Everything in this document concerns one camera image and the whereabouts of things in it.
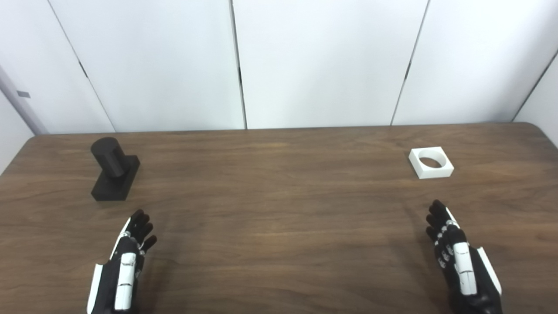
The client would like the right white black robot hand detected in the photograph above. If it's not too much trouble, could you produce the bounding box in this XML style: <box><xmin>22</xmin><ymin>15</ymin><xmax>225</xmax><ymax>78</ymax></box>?
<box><xmin>426</xmin><ymin>200</ymin><xmax>503</xmax><ymax>314</ymax></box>

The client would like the white square piece with hole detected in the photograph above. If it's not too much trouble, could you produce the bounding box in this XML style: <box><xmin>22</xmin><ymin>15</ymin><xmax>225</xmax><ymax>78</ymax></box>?
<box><xmin>409</xmin><ymin>147</ymin><xmax>454</xmax><ymax>180</ymax></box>

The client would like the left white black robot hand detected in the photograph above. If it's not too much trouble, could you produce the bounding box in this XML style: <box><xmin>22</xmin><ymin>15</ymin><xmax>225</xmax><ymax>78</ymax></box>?
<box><xmin>87</xmin><ymin>209</ymin><xmax>157</xmax><ymax>314</ymax></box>

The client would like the grey wall corner post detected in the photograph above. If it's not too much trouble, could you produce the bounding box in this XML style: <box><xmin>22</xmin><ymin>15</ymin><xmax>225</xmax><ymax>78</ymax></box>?
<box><xmin>0</xmin><ymin>65</ymin><xmax>48</xmax><ymax>136</ymax></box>

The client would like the black peg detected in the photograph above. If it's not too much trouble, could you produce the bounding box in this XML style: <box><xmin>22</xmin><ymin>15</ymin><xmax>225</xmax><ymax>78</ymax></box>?
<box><xmin>90</xmin><ymin>137</ymin><xmax>141</xmax><ymax>202</ymax></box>

